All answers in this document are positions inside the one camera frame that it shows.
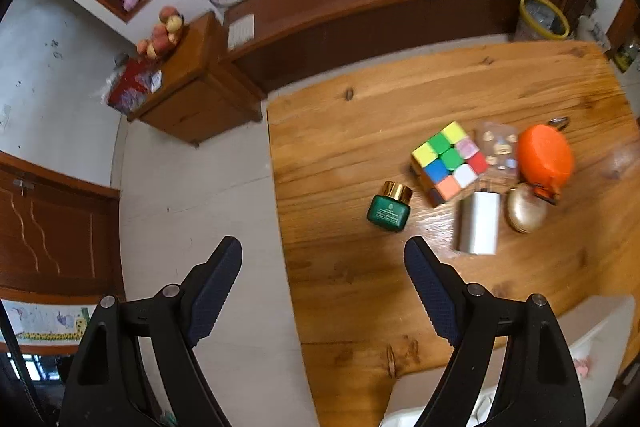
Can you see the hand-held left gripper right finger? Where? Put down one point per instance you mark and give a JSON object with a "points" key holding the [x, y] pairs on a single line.
{"points": [[432, 292]]}

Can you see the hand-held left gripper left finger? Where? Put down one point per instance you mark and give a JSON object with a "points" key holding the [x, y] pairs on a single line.
{"points": [[215, 292]]}

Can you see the green jar with gold lid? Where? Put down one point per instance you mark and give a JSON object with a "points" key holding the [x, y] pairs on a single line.
{"points": [[387, 212]]}

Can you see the white plastic tray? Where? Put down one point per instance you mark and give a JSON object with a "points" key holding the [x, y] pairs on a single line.
{"points": [[595, 332]]}

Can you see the white charger block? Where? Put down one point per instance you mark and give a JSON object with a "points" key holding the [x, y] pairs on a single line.
{"points": [[477, 222]]}

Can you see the gold compact mirror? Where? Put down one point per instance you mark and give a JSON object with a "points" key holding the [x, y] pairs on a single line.
{"points": [[525, 209]]}

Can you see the colourful puzzle cube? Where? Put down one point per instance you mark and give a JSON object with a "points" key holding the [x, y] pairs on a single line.
{"points": [[450, 162]]}

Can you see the clear sticker bag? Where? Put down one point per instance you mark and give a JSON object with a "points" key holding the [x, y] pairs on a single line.
{"points": [[500, 147]]}

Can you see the colourful printed panel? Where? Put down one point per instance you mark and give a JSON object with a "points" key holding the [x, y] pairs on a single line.
{"points": [[45, 322]]}

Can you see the wooden door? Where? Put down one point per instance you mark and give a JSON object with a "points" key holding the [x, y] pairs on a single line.
{"points": [[50, 232]]}

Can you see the orange round pouch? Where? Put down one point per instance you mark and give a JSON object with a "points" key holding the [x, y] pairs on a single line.
{"points": [[545, 157]]}

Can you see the wooden side cabinet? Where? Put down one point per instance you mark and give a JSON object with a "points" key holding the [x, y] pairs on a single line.
{"points": [[200, 102]]}

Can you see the white notepad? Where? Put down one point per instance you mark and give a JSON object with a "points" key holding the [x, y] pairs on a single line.
{"points": [[240, 32]]}

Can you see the decorative peaches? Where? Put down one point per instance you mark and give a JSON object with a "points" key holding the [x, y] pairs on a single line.
{"points": [[167, 29]]}

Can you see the long wooden television cabinet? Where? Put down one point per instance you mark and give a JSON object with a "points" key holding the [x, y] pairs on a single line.
{"points": [[350, 32]]}

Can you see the yellow trash bin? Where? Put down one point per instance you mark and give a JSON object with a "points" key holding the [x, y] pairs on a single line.
{"points": [[542, 19]]}

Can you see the yellow-green bottles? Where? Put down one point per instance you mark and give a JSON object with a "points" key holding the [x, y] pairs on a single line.
{"points": [[627, 54]]}

